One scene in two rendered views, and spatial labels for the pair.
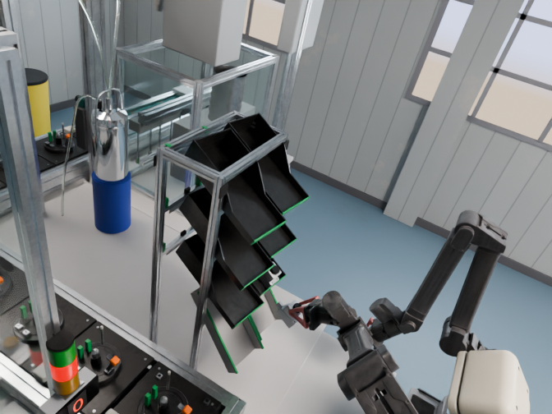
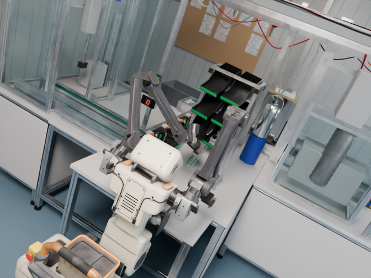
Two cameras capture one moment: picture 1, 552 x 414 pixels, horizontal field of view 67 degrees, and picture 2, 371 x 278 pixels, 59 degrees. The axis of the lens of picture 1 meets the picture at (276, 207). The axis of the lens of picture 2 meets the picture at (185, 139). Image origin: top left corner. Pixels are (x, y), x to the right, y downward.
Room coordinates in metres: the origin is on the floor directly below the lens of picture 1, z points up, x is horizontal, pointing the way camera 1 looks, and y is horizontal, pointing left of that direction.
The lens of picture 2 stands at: (0.68, -1.99, 2.03)
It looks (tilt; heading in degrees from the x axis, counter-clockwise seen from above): 24 degrees down; 86
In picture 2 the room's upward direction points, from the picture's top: 21 degrees clockwise
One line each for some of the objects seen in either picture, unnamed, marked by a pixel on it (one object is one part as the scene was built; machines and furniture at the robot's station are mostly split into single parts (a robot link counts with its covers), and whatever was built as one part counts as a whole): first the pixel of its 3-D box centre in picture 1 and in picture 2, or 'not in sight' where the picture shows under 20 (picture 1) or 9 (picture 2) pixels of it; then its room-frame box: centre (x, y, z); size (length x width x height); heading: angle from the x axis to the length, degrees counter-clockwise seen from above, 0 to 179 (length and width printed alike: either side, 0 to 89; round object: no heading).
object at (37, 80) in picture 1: (29, 105); not in sight; (3.35, 2.40, 0.29); 0.36 x 0.36 x 0.58
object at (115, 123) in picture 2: not in sight; (121, 131); (0.34, 0.30, 0.91); 0.84 x 0.28 x 0.10; 160
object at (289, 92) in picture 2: not in sight; (285, 91); (2.14, 2.92, 1.19); 0.34 x 0.32 x 0.09; 159
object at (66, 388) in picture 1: (66, 378); not in sight; (0.47, 0.35, 1.28); 0.05 x 0.05 x 0.05
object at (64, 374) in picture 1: (63, 364); not in sight; (0.47, 0.35, 1.33); 0.05 x 0.05 x 0.05
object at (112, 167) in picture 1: (110, 134); (269, 116); (1.45, 0.71, 1.32); 0.14 x 0.14 x 0.38
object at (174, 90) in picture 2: not in sight; (185, 97); (0.74, 2.31, 0.73); 0.62 x 0.42 x 0.23; 160
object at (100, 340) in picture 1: (94, 356); (170, 130); (0.70, 0.41, 1.01); 0.24 x 0.24 x 0.13; 70
